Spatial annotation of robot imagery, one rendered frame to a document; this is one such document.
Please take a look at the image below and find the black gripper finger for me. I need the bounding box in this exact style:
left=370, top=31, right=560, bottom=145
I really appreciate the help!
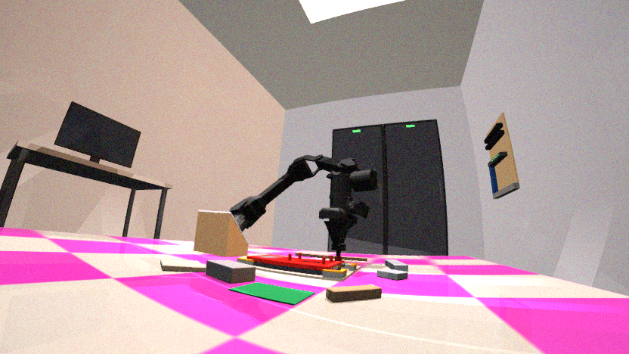
left=324, top=221, right=347, bottom=248
left=339, top=224, right=354, bottom=244

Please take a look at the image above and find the red flat rectangular tray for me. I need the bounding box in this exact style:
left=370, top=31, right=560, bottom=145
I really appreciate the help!
left=247, top=253, right=341, bottom=276

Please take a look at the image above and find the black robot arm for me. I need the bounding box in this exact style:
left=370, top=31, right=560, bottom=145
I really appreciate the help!
left=229, top=154, right=377, bottom=232

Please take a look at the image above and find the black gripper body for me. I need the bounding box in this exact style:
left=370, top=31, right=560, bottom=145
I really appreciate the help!
left=319, top=191, right=358, bottom=224

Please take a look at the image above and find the green flat rectangular mat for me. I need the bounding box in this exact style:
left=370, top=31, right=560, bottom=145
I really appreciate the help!
left=228, top=282, right=315, bottom=306

